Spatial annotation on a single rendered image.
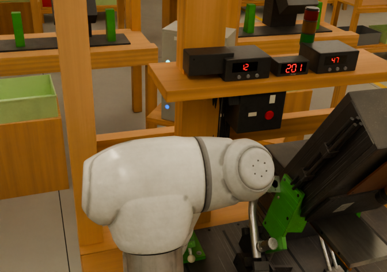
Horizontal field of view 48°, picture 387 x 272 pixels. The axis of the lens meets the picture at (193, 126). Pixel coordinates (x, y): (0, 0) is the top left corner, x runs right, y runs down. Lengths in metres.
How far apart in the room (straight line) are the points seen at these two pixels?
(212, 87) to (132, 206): 0.75
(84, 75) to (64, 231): 1.93
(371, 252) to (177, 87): 0.78
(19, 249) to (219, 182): 2.50
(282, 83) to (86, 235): 0.90
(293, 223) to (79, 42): 0.87
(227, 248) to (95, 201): 1.07
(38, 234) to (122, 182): 2.54
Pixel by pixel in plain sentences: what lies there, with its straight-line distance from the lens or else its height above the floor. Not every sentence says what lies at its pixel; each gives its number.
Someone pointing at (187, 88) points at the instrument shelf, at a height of 1.54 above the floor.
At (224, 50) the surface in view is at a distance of 1.41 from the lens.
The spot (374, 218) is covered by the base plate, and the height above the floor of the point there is 0.90.
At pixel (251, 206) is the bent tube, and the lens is 1.55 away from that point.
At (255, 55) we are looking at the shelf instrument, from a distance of 1.43.
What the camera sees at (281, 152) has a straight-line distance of 1.63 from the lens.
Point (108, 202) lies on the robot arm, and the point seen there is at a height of 1.65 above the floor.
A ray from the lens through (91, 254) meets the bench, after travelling 1.70.
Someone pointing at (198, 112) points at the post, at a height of 1.39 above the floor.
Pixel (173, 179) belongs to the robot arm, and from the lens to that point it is 0.67.
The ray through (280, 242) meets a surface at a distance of 1.46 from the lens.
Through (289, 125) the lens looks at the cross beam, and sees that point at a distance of 1.83.
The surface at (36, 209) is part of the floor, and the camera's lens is 3.39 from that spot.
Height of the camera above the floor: 2.06
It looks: 28 degrees down
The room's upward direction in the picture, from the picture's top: 3 degrees clockwise
